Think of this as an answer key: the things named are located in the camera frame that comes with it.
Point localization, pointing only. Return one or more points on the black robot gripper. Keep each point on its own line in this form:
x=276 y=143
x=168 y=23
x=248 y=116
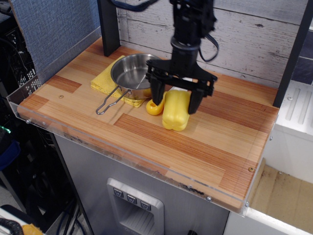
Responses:
x=181 y=71

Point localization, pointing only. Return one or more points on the yellow plastic bell pepper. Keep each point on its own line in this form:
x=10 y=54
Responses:
x=175 y=114

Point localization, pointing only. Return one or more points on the yellow folded cloth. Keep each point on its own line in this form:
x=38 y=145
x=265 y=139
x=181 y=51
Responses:
x=104 y=83

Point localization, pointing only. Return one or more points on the silver toy fridge cabinet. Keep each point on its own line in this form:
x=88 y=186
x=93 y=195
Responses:
x=123 y=199

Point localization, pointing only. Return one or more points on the blue fabric panel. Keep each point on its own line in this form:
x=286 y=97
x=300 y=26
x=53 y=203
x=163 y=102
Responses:
x=56 y=31

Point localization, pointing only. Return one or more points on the white toy sink unit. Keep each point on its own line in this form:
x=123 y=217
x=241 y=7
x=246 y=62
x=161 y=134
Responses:
x=281 y=199

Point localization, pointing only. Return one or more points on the clear acrylic table guard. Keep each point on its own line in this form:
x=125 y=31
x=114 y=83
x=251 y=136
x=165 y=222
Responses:
x=215 y=156

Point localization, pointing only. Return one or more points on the yellow object bottom left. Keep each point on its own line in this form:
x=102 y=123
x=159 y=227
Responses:
x=30 y=229

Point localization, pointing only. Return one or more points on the toy knife with yellow handle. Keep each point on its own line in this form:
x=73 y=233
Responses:
x=154 y=109

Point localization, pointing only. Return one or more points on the stainless steel pot with handle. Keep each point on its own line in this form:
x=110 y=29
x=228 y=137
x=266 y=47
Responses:
x=128 y=79

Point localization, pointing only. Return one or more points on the black vertical post left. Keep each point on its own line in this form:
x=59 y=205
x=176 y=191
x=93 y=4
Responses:
x=109 y=26

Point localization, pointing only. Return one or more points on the black vertical post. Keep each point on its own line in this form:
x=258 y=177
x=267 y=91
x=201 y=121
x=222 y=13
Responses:
x=295 y=52
x=109 y=26

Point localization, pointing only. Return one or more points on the black vertical post right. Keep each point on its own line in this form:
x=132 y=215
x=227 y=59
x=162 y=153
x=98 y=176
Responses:
x=295 y=52

